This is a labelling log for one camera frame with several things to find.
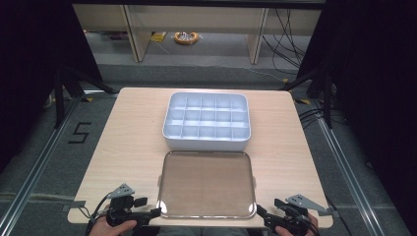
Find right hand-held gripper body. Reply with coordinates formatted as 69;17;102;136
270;194;329;236

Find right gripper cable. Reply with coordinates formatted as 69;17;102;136
287;204;322;236

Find person's left hand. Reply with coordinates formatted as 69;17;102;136
89;213;139;236

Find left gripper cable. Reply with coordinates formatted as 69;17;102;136
85;193;114;236

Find white compartment storage box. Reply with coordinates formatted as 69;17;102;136
161;91;253;152

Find grey table bracket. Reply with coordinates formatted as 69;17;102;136
61;200;88;213
317;206;340;218

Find black floor cables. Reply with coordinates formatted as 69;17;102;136
297;106;348;131

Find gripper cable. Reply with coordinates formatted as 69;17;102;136
287;204;322;236
85;193;114;236

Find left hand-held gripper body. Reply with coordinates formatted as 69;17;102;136
105;183;151;228

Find black curtain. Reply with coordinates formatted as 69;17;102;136
295;0;417;232
0;0;103;173

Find person's right hand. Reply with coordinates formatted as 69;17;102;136
274;213;320;236

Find black tripod stand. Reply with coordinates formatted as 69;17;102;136
279;64;336;130
53;64;120;130

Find yellow floor item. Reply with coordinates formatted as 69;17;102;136
149;31;168;44

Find metal floor rail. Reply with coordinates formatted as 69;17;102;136
309;98;388;236
0;88;114;236

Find black hanging cables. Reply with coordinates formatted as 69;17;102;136
261;7;313;77

